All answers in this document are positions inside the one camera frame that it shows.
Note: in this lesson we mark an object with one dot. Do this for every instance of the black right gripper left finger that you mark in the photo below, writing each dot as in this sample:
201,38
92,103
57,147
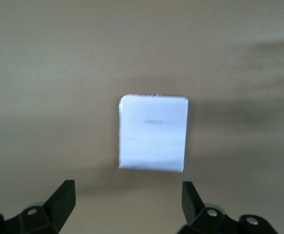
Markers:
49,214

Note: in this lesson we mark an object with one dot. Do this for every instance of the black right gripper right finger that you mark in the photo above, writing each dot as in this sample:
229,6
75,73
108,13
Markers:
205,219

